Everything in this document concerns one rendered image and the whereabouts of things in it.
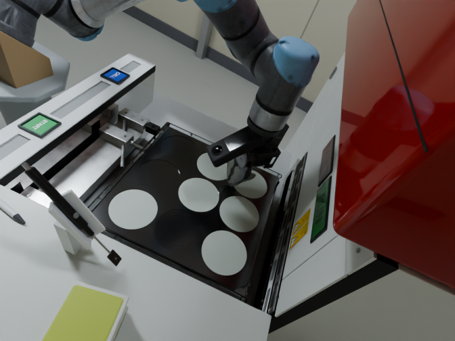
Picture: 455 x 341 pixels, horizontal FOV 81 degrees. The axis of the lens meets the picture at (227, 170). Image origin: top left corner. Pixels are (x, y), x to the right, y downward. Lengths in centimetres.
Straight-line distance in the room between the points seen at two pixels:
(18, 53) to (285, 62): 79
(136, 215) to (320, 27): 240
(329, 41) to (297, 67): 229
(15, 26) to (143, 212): 65
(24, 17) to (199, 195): 71
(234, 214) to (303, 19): 230
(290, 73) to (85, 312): 43
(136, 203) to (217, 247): 20
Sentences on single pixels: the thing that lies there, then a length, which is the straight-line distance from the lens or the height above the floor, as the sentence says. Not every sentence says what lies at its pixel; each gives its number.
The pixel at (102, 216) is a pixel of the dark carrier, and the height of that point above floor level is 90.
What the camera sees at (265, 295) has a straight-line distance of 54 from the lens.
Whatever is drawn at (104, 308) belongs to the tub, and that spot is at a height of 103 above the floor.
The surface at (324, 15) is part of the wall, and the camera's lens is 271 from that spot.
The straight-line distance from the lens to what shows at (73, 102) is 77.
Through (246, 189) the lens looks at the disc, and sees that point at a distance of 70.
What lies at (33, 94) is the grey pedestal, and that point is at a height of 82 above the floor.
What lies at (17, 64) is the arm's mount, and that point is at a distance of 103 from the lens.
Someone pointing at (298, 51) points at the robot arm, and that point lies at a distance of 46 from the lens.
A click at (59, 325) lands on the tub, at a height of 103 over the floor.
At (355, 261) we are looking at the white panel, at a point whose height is 119.
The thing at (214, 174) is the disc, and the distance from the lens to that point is 70.
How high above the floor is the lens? 142
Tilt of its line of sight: 47 degrees down
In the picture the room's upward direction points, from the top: 23 degrees clockwise
